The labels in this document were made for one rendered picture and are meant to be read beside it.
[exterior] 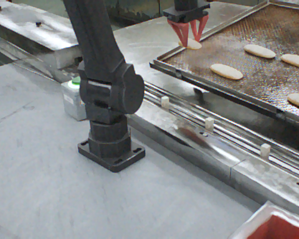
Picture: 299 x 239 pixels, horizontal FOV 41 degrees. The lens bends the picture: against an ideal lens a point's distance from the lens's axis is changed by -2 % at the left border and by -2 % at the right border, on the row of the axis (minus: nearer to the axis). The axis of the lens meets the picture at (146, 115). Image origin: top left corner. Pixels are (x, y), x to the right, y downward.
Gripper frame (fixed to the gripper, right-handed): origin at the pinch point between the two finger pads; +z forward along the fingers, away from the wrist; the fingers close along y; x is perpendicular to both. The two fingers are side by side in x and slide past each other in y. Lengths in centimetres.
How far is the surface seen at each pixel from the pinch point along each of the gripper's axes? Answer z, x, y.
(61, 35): 0.3, -38.3, 21.8
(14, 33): 0, -55, 33
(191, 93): 12.6, 3.1, 4.0
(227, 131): 7.8, 27.3, 11.9
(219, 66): 4.3, 9.9, -0.7
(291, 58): 4.3, 19.8, -14.9
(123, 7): 97, -326, -130
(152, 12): 94, -273, -138
